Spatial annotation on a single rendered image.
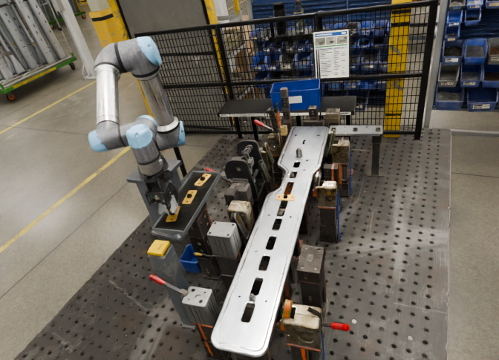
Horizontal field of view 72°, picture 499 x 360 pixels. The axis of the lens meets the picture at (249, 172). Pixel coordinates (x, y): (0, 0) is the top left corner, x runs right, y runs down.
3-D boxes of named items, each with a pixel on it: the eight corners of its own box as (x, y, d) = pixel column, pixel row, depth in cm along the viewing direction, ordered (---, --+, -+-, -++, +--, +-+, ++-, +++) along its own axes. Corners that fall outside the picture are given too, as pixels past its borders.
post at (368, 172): (385, 177, 203) (387, 133, 187) (364, 176, 207) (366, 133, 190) (385, 170, 208) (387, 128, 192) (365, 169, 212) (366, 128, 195)
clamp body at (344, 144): (352, 200, 192) (352, 147, 172) (330, 199, 196) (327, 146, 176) (353, 190, 199) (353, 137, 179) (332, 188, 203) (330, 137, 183)
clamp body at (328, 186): (340, 246, 167) (339, 191, 147) (315, 243, 171) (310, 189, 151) (342, 232, 174) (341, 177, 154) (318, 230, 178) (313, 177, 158)
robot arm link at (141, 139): (150, 119, 110) (148, 131, 103) (160, 148, 117) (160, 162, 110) (125, 125, 110) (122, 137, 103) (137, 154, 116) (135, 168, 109)
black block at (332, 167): (342, 215, 184) (341, 171, 167) (321, 214, 187) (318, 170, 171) (344, 205, 190) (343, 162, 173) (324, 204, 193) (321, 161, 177)
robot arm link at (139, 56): (159, 141, 176) (115, 36, 137) (188, 134, 176) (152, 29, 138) (159, 156, 167) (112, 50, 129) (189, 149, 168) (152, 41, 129)
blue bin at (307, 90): (320, 108, 216) (319, 88, 209) (272, 111, 224) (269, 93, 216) (321, 96, 229) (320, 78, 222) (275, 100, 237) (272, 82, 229)
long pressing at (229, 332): (274, 362, 100) (273, 359, 99) (204, 346, 107) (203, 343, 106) (330, 127, 204) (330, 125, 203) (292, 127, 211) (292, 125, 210)
